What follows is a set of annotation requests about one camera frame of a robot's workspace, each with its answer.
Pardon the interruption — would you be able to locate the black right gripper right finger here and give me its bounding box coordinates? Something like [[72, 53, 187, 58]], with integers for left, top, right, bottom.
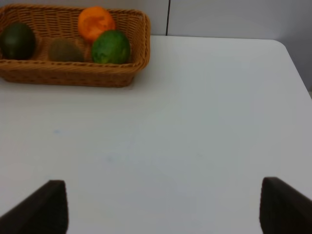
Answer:
[[259, 177, 312, 234]]

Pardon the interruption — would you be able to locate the dark green avocado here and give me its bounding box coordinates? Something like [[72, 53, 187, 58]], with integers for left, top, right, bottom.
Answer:
[[0, 22, 36, 60]]

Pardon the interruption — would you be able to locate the orange tangerine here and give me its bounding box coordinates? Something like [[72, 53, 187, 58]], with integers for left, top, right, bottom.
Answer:
[[78, 6, 116, 43]]

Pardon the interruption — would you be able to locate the brown kiwi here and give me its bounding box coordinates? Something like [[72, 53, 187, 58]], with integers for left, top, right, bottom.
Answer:
[[48, 38, 84, 62]]

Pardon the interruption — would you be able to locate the orange wicker basket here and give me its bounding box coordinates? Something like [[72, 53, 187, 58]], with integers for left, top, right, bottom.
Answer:
[[0, 3, 151, 87]]

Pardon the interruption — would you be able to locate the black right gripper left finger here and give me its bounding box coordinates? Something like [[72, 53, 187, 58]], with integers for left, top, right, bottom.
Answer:
[[0, 180, 68, 234]]

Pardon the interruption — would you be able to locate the bright green lime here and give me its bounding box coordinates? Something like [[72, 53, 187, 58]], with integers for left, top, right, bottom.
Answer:
[[91, 30, 131, 64]]

